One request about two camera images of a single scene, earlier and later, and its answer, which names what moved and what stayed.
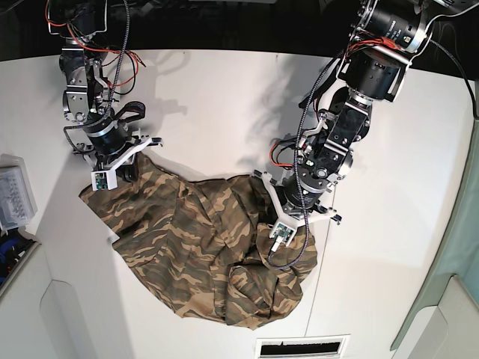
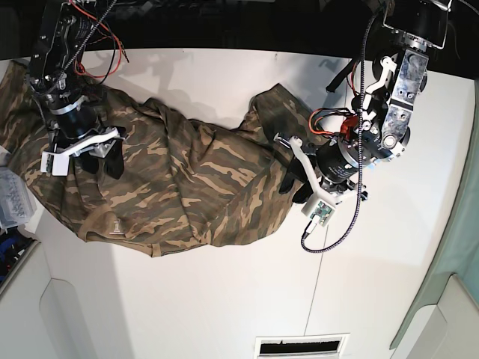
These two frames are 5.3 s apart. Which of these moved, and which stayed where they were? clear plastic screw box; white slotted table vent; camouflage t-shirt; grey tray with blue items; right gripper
Moved: camouflage t-shirt; right gripper
Stayed: white slotted table vent; clear plastic screw box; grey tray with blue items
